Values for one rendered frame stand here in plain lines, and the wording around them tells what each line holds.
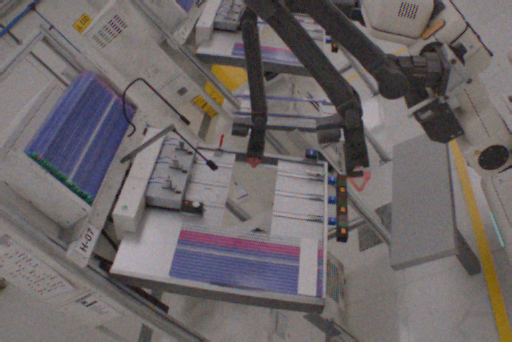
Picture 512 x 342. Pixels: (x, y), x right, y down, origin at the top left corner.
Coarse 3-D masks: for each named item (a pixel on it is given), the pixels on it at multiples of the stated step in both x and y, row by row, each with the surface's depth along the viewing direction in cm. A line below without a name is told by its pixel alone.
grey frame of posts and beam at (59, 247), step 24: (48, 48) 177; (144, 120) 197; (120, 168) 174; (0, 216) 133; (24, 216) 136; (96, 216) 156; (240, 216) 233; (360, 216) 223; (48, 240) 140; (384, 240) 234; (120, 288) 156; (192, 336) 171; (336, 336) 158
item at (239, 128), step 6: (234, 120) 180; (240, 120) 180; (246, 120) 180; (258, 120) 174; (264, 120) 175; (234, 126) 180; (240, 126) 180; (246, 126) 180; (252, 126) 179; (258, 126) 176; (234, 132) 181; (240, 132) 180; (246, 132) 180
